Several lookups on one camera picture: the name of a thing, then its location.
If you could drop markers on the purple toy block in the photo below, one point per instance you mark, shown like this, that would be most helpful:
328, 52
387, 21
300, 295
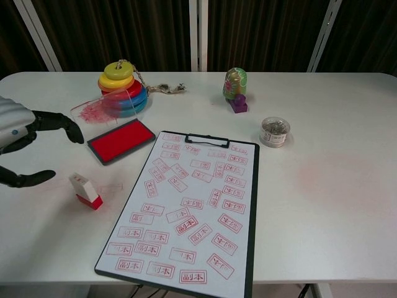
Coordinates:
239, 105

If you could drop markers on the upright white frame post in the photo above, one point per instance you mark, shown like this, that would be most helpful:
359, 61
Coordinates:
193, 31
203, 31

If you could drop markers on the red ink pad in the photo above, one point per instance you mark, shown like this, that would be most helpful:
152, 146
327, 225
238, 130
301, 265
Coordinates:
119, 141

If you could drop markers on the black clipboard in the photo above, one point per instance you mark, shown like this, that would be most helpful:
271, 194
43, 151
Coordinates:
249, 285

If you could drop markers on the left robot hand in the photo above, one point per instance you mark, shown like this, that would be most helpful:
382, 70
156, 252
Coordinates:
18, 124

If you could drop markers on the slanted white frame post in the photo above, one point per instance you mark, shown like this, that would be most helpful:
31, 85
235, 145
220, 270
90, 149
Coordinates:
38, 34
325, 34

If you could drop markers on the white and red stamp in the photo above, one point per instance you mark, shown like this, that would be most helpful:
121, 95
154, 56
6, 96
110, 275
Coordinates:
85, 189

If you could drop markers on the dark pleated curtain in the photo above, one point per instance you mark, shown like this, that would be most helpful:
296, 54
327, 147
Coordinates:
263, 31
366, 34
12, 37
108, 31

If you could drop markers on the clear round paper clip box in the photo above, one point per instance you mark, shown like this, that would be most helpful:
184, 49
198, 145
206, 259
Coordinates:
274, 133

